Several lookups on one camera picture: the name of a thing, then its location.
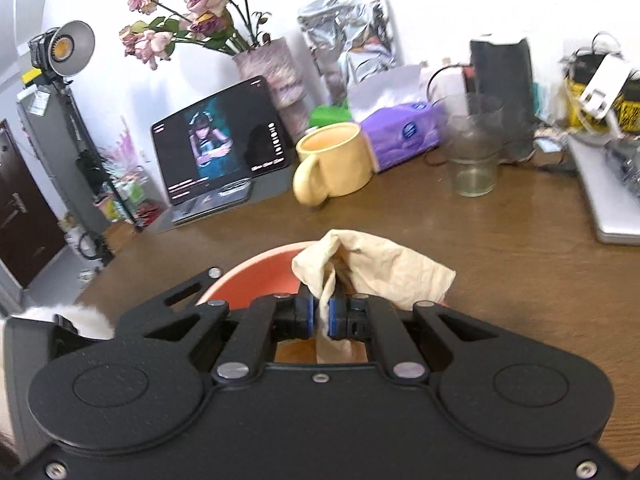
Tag orange bowl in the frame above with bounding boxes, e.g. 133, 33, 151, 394
194, 239, 452, 311

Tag beige cleaning cloth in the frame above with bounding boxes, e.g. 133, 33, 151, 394
291, 230, 456, 364

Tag white fluffy sleeve forearm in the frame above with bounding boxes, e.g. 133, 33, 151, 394
14, 304, 114, 339

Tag grey tablet keyboard cover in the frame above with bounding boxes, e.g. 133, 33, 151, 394
151, 165, 295, 233

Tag yellow ceramic mug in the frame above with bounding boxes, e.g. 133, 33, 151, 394
292, 122, 374, 207

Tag purple tissue pack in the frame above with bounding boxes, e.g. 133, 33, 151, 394
360, 102, 440, 174

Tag black tablet with screen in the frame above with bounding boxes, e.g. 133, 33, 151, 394
151, 76, 293, 206

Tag green plastic item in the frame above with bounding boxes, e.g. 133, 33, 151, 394
309, 105, 352, 128

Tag metal storage rack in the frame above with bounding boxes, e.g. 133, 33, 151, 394
17, 84, 165, 235

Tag dark brown door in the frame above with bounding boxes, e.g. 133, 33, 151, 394
0, 119, 66, 288

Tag clear drinking glass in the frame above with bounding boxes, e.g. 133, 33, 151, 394
439, 93, 502, 197

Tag pink flower vase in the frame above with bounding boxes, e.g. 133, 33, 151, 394
233, 38, 310, 144

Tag silver foil bag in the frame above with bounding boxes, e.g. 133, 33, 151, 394
297, 0, 402, 105

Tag black cylindrical speaker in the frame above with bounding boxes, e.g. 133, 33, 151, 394
470, 38, 537, 162

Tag silver laptop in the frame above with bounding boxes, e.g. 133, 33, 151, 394
567, 138, 640, 246

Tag dried pink roses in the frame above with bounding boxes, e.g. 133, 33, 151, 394
119, 0, 271, 70

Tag white power adapter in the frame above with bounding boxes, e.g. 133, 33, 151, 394
578, 54, 631, 120

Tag studio lamp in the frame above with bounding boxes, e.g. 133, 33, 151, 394
28, 21, 96, 79

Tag yellow black cable bundle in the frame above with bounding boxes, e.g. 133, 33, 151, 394
561, 32, 640, 137

